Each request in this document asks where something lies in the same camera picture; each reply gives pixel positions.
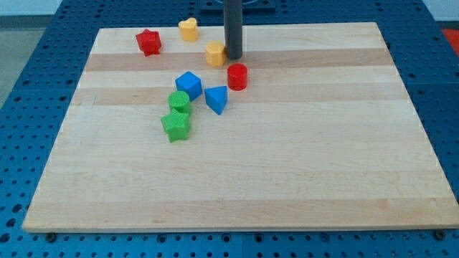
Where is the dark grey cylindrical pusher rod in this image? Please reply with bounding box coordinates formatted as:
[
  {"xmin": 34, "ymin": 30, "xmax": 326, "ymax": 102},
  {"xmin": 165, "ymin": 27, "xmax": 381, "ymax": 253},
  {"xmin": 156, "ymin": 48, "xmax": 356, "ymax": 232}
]
[{"xmin": 223, "ymin": 0, "xmax": 243, "ymax": 59}]

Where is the red cylinder block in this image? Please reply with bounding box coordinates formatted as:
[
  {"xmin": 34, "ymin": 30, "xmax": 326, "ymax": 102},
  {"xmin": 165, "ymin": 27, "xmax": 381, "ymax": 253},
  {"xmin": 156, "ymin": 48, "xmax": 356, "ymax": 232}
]
[{"xmin": 227, "ymin": 63, "xmax": 248, "ymax": 91}]

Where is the blue triangle block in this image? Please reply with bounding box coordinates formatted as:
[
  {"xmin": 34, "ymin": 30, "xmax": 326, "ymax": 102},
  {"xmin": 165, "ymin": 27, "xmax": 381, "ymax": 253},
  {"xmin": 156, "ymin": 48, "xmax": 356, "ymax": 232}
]
[{"xmin": 204, "ymin": 86, "xmax": 228, "ymax": 115}]

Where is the yellow hexagon block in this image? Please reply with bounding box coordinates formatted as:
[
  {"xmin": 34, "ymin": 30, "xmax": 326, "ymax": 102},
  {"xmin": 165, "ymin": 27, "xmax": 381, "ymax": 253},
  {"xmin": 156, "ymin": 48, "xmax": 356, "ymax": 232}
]
[{"xmin": 205, "ymin": 41, "xmax": 226, "ymax": 67}]

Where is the yellow heart block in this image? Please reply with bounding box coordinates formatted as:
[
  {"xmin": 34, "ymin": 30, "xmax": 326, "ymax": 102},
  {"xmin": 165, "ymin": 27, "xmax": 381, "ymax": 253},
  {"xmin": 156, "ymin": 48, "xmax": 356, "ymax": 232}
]
[{"xmin": 178, "ymin": 17, "xmax": 199, "ymax": 42}]

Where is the blue cube block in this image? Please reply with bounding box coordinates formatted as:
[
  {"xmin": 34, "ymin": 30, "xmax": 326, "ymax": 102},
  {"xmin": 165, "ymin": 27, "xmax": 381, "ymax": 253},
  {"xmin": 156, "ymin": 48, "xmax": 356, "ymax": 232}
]
[{"xmin": 175, "ymin": 71, "xmax": 202, "ymax": 102}]

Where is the red star block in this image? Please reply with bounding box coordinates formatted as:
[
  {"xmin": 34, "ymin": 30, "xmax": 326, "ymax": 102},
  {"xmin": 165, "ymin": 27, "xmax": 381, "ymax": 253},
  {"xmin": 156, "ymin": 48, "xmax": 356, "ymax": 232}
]
[{"xmin": 136, "ymin": 29, "xmax": 162, "ymax": 57}]

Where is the green cylinder block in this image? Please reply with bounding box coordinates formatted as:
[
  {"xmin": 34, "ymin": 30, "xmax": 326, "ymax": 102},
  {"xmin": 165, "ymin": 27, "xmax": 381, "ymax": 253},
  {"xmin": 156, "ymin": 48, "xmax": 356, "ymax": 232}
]
[{"xmin": 167, "ymin": 90, "xmax": 191, "ymax": 114}]

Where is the green star block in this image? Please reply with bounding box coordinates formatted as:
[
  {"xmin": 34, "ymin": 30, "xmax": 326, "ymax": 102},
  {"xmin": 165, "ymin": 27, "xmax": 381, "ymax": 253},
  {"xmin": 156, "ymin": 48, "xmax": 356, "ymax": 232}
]
[{"xmin": 161, "ymin": 109, "xmax": 191, "ymax": 143}]

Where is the light wooden board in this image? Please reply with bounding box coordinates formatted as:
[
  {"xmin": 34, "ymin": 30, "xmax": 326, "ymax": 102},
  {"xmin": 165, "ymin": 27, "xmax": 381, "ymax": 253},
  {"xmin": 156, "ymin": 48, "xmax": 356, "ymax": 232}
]
[{"xmin": 22, "ymin": 22, "xmax": 458, "ymax": 233}]

